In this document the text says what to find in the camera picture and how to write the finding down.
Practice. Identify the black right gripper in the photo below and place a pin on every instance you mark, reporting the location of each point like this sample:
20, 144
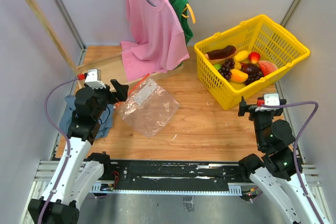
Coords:
243, 107

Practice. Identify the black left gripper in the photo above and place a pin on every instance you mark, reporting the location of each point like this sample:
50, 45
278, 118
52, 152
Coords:
122, 90

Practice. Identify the clear zip top bag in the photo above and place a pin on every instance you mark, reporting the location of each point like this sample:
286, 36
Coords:
148, 108

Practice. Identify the orange yellow mango toy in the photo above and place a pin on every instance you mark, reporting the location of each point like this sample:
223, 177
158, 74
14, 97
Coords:
238, 76

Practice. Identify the dark purple grape bunch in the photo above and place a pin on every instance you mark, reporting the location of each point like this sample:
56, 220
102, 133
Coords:
226, 67

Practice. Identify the green custard apple toy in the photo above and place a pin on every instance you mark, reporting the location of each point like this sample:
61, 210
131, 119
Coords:
217, 66

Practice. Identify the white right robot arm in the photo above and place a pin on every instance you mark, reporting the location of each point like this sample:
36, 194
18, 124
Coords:
279, 174

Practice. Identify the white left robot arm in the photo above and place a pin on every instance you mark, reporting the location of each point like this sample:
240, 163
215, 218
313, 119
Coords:
68, 188

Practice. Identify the dark purple eggplant toy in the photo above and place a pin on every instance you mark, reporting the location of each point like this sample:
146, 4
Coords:
250, 68

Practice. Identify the yellow round fruit toy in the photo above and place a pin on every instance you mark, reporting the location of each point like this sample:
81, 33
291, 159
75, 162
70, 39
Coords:
237, 65

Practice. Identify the watermelon slice toy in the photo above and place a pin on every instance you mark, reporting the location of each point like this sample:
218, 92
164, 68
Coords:
266, 67

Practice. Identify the yellow lemon toy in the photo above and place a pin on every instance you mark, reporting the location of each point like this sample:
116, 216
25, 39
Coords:
241, 56

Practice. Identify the pink t-shirt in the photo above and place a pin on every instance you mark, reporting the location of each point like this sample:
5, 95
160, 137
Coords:
159, 42

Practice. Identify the yellow plastic basket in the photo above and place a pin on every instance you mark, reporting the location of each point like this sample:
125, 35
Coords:
246, 59

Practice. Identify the green t-shirt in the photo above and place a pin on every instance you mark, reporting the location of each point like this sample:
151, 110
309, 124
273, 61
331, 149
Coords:
178, 6

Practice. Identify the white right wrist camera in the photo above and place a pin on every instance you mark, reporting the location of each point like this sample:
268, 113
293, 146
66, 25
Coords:
269, 99

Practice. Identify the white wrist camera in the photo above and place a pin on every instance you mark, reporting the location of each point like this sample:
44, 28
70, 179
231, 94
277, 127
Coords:
92, 79
269, 99

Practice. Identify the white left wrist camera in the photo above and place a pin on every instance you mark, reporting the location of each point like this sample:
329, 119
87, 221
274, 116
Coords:
92, 79

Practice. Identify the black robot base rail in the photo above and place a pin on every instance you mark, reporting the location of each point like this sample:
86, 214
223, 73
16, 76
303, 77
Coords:
172, 178

